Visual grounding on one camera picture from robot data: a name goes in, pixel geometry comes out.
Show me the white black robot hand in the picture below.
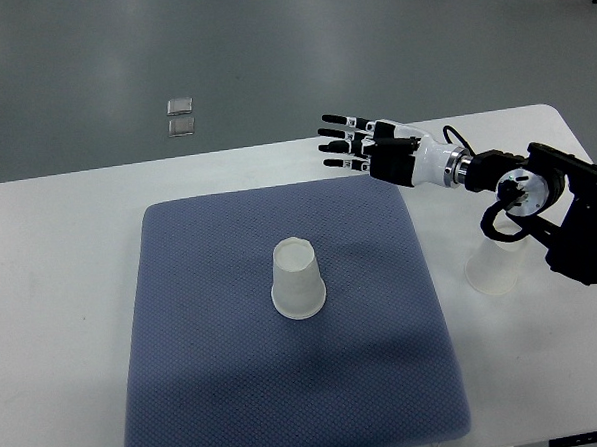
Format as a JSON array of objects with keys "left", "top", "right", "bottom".
[{"left": 318, "top": 114, "right": 469, "bottom": 188}]

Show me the white paper cup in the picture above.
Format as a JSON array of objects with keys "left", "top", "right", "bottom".
[
  {"left": 464, "top": 238, "right": 527, "bottom": 296},
  {"left": 271, "top": 237, "right": 326, "bottom": 320}
]

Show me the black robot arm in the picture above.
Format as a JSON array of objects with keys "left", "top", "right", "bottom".
[{"left": 318, "top": 114, "right": 597, "bottom": 286}]

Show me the white paper cup on mat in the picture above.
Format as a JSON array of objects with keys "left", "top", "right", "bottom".
[{"left": 271, "top": 237, "right": 326, "bottom": 320}]

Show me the lower metal floor plate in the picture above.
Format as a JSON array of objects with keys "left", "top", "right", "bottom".
[{"left": 168, "top": 117, "right": 195, "bottom": 138}]

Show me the metal floor plate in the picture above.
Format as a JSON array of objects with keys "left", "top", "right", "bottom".
[
  {"left": 166, "top": 97, "right": 193, "bottom": 116},
  {"left": 168, "top": 117, "right": 195, "bottom": 138}
]

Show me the upper metal floor plate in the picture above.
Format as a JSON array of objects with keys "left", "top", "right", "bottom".
[{"left": 166, "top": 97, "right": 193, "bottom": 116}]

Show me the blue grey fabric mat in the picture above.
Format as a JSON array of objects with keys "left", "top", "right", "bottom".
[{"left": 125, "top": 175, "right": 470, "bottom": 447}]

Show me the black strip at table edge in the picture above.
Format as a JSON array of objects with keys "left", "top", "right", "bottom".
[{"left": 548, "top": 431, "right": 597, "bottom": 447}]

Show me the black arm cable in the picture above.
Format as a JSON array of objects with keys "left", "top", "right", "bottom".
[{"left": 441, "top": 121, "right": 536, "bottom": 248}]

